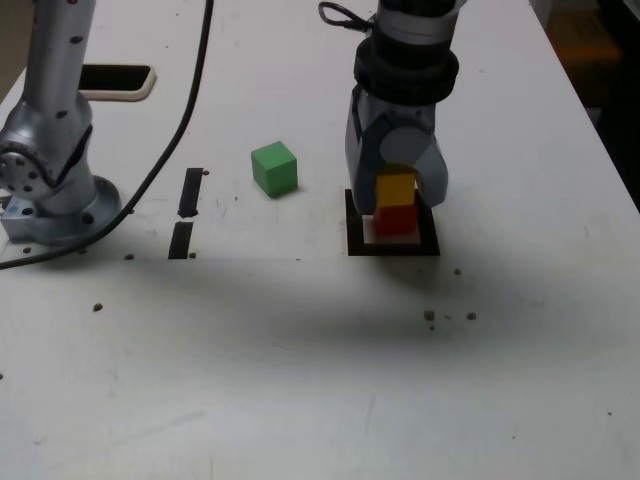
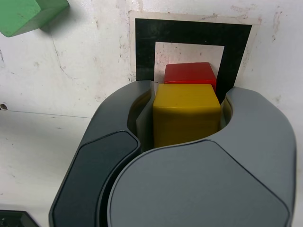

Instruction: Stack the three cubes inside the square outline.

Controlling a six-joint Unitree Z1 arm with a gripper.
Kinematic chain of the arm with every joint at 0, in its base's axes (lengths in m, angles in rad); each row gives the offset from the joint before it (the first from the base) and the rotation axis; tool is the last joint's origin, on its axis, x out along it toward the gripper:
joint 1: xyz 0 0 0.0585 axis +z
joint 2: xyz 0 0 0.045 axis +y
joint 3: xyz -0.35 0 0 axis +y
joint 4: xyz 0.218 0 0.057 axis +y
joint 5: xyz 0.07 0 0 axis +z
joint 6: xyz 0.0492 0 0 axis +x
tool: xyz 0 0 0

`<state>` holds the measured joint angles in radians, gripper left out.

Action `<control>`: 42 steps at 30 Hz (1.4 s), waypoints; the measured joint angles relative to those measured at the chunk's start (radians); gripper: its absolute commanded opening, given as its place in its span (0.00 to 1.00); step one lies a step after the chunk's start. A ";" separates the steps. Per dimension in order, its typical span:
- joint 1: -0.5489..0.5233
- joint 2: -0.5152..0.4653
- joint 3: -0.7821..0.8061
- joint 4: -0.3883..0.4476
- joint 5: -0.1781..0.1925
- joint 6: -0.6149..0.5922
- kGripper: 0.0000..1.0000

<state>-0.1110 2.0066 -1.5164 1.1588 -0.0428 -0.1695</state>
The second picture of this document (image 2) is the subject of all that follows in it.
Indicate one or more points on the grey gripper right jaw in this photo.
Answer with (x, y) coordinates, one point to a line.
(189, 184)

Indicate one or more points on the yellow cube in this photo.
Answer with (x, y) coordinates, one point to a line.
(184, 118)

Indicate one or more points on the red cube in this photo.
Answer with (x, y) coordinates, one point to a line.
(189, 73)

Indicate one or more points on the black keyboard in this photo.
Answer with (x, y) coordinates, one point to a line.
(14, 221)

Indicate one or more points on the black tape square outline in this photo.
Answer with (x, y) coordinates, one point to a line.
(189, 30)

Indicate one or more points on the green cube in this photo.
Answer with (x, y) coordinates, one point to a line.
(21, 16)

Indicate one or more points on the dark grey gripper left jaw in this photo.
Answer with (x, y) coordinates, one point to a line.
(99, 153)

